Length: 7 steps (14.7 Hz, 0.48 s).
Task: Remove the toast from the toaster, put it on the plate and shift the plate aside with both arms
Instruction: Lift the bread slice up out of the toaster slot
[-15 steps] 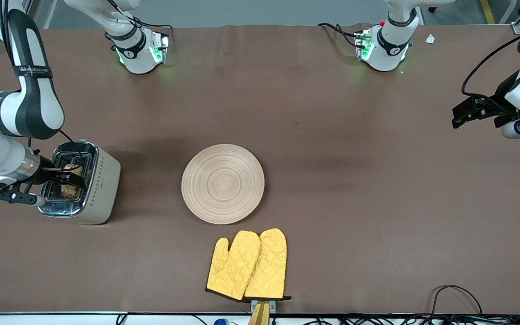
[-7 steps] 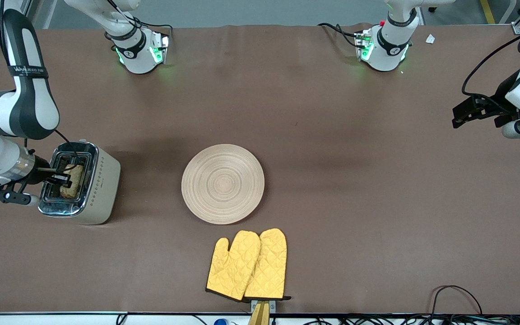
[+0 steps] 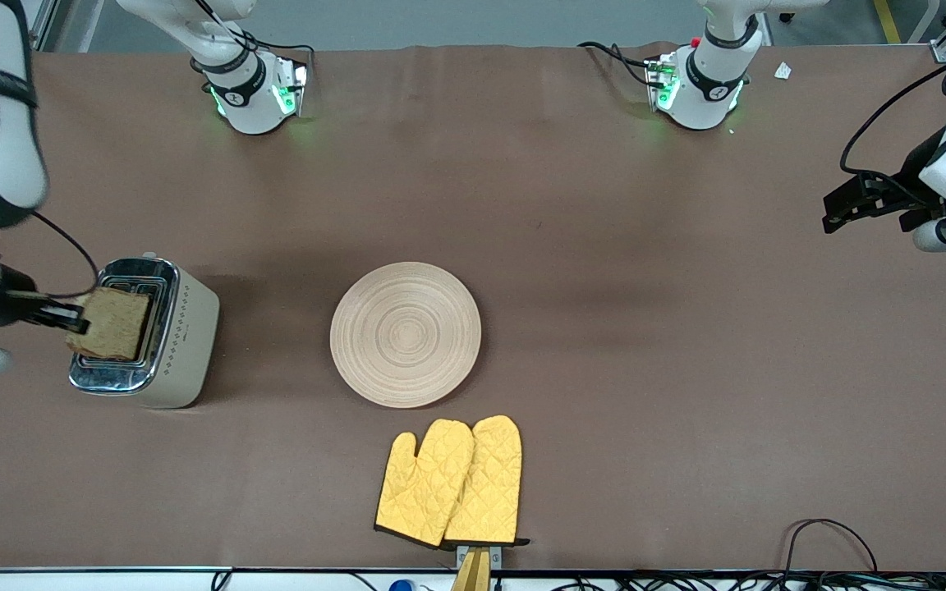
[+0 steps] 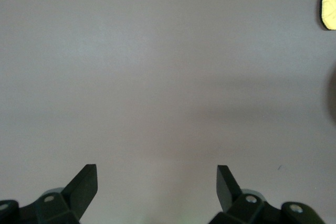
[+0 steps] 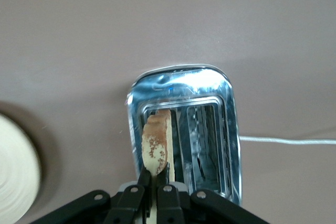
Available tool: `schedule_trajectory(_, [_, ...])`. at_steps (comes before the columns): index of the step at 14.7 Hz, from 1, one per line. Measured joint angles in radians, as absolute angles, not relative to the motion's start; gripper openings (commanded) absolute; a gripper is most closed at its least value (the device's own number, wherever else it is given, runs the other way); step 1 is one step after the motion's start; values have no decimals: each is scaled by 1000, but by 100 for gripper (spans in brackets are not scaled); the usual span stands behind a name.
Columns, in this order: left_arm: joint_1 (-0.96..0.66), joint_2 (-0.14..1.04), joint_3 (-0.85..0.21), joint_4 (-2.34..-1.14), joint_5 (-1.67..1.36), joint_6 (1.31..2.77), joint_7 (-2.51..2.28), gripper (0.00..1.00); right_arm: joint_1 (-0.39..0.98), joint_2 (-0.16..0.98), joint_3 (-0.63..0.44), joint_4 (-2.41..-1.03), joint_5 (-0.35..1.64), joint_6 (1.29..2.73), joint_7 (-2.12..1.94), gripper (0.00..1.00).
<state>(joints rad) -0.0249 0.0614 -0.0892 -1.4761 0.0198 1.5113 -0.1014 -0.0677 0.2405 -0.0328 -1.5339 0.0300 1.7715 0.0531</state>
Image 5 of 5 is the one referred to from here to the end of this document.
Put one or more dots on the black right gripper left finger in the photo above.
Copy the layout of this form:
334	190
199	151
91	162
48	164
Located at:
126	203

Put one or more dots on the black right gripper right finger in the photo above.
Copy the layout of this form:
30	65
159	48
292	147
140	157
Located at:
173	205

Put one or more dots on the round wooden plate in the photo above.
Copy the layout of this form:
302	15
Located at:
15	166

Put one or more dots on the chrome and beige toaster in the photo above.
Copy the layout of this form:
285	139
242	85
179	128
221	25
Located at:
210	87

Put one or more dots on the toast slice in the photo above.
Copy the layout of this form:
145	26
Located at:
155	140

